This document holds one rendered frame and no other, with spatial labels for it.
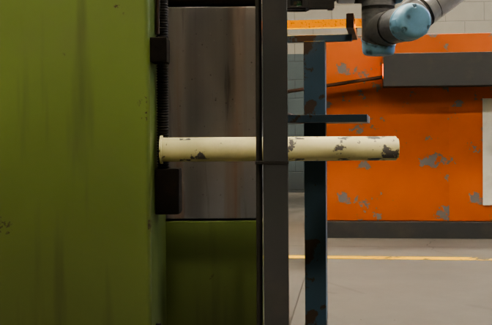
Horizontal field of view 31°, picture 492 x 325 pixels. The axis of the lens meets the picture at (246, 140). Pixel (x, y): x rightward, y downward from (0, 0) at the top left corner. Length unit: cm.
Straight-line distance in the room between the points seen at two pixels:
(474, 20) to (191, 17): 795
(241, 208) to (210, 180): 9
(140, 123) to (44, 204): 22
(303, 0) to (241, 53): 23
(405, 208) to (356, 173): 37
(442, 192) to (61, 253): 413
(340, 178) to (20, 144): 403
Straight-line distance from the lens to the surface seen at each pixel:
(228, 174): 185
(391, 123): 551
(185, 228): 186
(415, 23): 187
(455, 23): 968
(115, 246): 159
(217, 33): 186
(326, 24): 252
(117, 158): 158
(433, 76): 536
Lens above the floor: 65
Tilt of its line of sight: 1 degrees down
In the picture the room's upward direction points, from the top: straight up
